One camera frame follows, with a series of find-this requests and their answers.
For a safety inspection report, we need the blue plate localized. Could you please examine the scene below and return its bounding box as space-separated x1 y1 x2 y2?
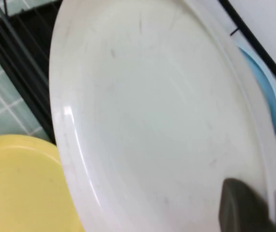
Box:
237 45 276 136

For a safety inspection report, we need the yellow plate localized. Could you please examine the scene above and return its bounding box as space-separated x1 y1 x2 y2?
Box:
0 134 86 232

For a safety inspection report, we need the green tile-pattern tablecloth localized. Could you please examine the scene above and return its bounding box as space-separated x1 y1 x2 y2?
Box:
0 0 276 187

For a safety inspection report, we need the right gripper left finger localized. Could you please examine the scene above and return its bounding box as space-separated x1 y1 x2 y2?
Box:
218 178 276 232

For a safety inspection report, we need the white plate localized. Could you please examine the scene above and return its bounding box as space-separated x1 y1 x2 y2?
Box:
48 0 276 232

